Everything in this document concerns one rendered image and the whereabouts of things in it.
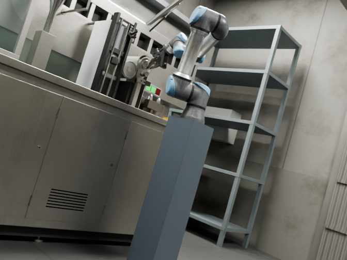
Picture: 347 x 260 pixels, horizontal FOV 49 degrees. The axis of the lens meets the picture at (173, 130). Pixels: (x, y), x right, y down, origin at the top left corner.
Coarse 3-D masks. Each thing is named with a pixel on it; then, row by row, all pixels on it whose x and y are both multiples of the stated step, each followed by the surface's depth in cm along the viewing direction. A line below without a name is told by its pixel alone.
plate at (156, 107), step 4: (148, 100) 281; (140, 104) 285; (144, 104) 282; (148, 104) 280; (152, 104) 283; (156, 104) 285; (160, 104) 288; (148, 108) 286; (152, 108) 283; (156, 108) 286; (160, 108) 289; (160, 112) 290
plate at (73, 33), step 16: (48, 0) 253; (64, 16) 263; (32, 32) 249; (64, 32) 264; (80, 32) 273; (64, 48) 266; (80, 48) 275; (160, 80) 334; (192, 80) 363; (144, 96) 353; (160, 96) 337
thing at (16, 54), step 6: (36, 0) 192; (30, 6) 190; (30, 12) 191; (30, 18) 191; (24, 24) 189; (24, 30) 190; (24, 36) 190; (18, 42) 189; (0, 48) 183; (18, 48) 189; (6, 54) 185; (12, 54) 188; (18, 54) 189
